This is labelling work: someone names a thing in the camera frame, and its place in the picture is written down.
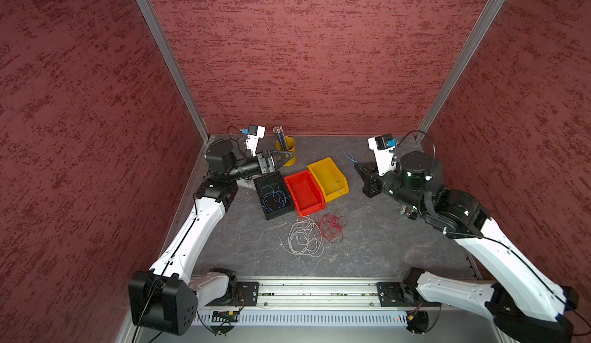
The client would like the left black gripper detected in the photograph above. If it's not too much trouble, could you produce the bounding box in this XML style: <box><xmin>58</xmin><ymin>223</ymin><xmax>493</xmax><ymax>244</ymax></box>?
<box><xmin>228</xmin><ymin>149</ymin><xmax>293</xmax><ymax>180</ymax></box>

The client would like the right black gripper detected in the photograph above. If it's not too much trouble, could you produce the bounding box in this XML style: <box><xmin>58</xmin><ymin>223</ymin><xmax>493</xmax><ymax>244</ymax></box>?
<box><xmin>354</xmin><ymin>158</ymin><xmax>427</xmax><ymax>210</ymax></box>

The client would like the blue cable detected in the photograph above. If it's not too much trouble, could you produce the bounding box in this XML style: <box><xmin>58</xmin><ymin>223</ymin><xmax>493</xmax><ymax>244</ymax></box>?
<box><xmin>334</xmin><ymin>151</ymin><xmax>360</xmax><ymax>197</ymax></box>
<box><xmin>260</xmin><ymin>190</ymin><xmax>285</xmax><ymax>214</ymax></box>
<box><xmin>260</xmin><ymin>183</ymin><xmax>289</xmax><ymax>208</ymax></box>

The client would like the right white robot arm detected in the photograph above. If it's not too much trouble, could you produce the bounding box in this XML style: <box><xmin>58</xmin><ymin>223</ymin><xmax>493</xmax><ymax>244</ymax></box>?
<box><xmin>354</xmin><ymin>151</ymin><xmax>579</xmax><ymax>342</ymax></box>

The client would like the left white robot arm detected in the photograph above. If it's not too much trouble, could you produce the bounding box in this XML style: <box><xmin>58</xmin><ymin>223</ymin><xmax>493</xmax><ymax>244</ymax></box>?
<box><xmin>129</xmin><ymin>138</ymin><xmax>294</xmax><ymax>335</ymax></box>

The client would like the yellow metal cup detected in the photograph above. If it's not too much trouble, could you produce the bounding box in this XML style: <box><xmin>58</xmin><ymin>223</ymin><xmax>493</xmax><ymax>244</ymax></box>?
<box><xmin>275</xmin><ymin>136</ymin><xmax>297</xmax><ymax>167</ymax></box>

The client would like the bundle of metal rods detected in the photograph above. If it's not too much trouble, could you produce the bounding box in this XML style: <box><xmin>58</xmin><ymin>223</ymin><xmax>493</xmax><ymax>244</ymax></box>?
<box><xmin>272</xmin><ymin>126</ymin><xmax>289</xmax><ymax>151</ymax></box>

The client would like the yellow plastic bin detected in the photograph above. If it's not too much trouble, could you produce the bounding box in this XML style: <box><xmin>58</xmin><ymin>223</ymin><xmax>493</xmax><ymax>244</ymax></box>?
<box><xmin>307</xmin><ymin>157</ymin><xmax>349</xmax><ymax>203</ymax></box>

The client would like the black plastic bin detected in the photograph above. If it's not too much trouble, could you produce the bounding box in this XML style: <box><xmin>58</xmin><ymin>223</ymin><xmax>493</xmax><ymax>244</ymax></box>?
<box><xmin>254</xmin><ymin>172</ymin><xmax>295</xmax><ymax>221</ymax></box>

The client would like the red plastic bin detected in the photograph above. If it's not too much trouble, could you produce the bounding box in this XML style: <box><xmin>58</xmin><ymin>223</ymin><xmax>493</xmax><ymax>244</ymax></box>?
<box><xmin>285</xmin><ymin>169</ymin><xmax>326</xmax><ymax>217</ymax></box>

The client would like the clear plastic bag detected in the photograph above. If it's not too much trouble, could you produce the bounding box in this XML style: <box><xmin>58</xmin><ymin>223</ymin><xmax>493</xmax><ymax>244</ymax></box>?
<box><xmin>236</xmin><ymin>178</ymin><xmax>256</xmax><ymax>191</ymax></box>

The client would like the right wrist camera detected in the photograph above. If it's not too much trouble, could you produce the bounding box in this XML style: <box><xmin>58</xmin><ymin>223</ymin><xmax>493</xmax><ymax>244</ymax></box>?
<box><xmin>368</xmin><ymin>134</ymin><xmax>397</xmax><ymax>177</ymax></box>

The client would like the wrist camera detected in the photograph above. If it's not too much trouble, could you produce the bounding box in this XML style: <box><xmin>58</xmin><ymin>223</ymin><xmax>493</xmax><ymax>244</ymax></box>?
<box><xmin>368</xmin><ymin>134</ymin><xmax>397</xmax><ymax>177</ymax></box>
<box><xmin>242</xmin><ymin>125</ymin><xmax>266</xmax><ymax>157</ymax></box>

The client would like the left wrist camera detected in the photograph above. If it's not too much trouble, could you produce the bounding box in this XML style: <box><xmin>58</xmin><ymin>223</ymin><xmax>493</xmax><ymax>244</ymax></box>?
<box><xmin>242</xmin><ymin>125</ymin><xmax>266</xmax><ymax>157</ymax></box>

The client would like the red cable tangle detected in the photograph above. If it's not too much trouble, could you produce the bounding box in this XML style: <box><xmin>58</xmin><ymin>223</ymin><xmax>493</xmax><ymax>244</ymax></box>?
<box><xmin>316</xmin><ymin>211</ymin><xmax>349</xmax><ymax>244</ymax></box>

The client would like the white cable tangle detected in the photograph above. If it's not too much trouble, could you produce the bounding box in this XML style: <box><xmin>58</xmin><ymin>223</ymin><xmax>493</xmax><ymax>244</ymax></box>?
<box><xmin>275</xmin><ymin>217</ymin><xmax>325</xmax><ymax>259</ymax></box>

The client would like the left corner aluminium post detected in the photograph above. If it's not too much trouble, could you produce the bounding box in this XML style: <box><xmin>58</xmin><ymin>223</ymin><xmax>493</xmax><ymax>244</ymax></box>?
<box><xmin>135</xmin><ymin>0</ymin><xmax>210</xmax><ymax>143</ymax></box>

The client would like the corner aluminium post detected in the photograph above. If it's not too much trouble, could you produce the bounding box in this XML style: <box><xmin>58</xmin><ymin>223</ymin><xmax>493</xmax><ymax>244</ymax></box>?
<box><xmin>419</xmin><ymin>0</ymin><xmax>506</xmax><ymax>132</ymax></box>
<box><xmin>135</xmin><ymin>0</ymin><xmax>210</xmax><ymax>143</ymax></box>

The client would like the right corner aluminium post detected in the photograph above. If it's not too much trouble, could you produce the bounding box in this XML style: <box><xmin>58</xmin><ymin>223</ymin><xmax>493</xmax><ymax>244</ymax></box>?
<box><xmin>419</xmin><ymin>0</ymin><xmax>506</xmax><ymax>132</ymax></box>

